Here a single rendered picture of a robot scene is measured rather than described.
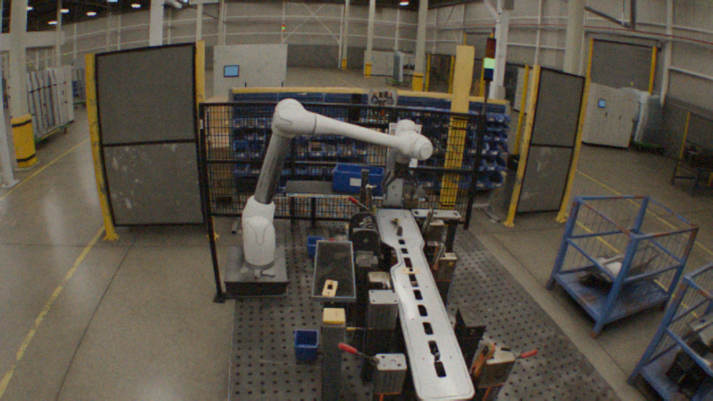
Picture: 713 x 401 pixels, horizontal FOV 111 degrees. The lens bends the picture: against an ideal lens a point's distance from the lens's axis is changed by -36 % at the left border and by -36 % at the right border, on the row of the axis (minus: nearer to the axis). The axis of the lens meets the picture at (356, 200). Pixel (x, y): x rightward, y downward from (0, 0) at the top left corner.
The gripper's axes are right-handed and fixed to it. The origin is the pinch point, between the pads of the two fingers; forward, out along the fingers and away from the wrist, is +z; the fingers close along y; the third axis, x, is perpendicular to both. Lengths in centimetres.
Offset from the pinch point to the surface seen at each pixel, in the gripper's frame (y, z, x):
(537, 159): 210, 29, 213
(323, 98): -48, -23, 204
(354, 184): -21.5, 6.3, 35.5
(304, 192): -52, 12, 33
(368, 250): -19.0, 5.2, -45.7
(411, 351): -8, 14, -96
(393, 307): -13, 5, -84
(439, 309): 7, 15, -74
